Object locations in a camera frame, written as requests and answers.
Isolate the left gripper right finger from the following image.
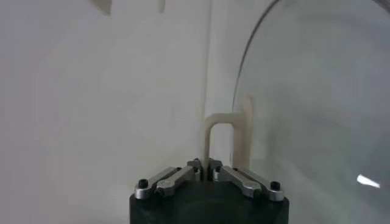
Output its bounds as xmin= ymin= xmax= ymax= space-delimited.
xmin=208 ymin=158 xmax=286 ymax=202

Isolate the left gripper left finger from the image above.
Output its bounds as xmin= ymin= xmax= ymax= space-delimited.
xmin=133 ymin=158 xmax=204 ymax=200

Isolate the round glass pot lid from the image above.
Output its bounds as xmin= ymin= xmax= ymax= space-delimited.
xmin=200 ymin=0 xmax=390 ymax=224

